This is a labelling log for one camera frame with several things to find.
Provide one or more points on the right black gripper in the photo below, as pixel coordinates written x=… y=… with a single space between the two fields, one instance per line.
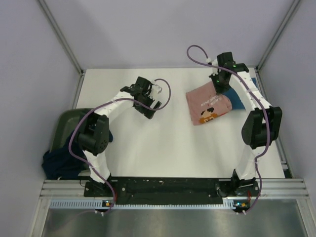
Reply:
x=218 y=89

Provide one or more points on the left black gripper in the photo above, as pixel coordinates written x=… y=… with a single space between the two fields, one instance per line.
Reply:
x=146 y=112

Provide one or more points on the pink t shirt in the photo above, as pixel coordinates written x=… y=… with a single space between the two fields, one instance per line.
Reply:
x=205 y=104

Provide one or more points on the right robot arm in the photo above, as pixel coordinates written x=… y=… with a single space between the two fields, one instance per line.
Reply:
x=262 y=124

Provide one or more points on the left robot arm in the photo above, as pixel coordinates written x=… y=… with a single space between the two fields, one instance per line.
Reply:
x=93 y=135

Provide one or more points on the folded teal t shirt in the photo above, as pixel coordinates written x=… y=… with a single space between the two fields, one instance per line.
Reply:
x=229 y=98

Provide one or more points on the green plastic bin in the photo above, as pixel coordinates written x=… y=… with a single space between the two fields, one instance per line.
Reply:
x=66 y=124

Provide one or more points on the navy blue t shirt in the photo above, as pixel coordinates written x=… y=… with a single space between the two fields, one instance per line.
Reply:
x=61 y=164

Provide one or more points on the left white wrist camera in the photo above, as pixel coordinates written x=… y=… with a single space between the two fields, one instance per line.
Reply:
x=155 y=90

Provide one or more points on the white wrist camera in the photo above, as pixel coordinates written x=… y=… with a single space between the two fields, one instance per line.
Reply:
x=155 y=90
x=212 y=71

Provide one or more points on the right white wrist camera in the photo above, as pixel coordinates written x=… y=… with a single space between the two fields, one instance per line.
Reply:
x=212 y=71

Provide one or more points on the right aluminium frame post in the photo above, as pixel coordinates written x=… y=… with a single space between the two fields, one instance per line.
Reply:
x=295 y=4

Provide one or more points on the aluminium frame post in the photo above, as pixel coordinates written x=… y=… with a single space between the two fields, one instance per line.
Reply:
x=295 y=4
x=59 y=35

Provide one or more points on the left aluminium frame post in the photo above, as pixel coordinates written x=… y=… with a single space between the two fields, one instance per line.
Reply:
x=59 y=35

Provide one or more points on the front aluminium rail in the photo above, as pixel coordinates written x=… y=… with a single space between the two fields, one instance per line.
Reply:
x=272 y=188

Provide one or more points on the slotted grey cable duct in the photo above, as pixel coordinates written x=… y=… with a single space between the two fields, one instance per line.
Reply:
x=106 y=203

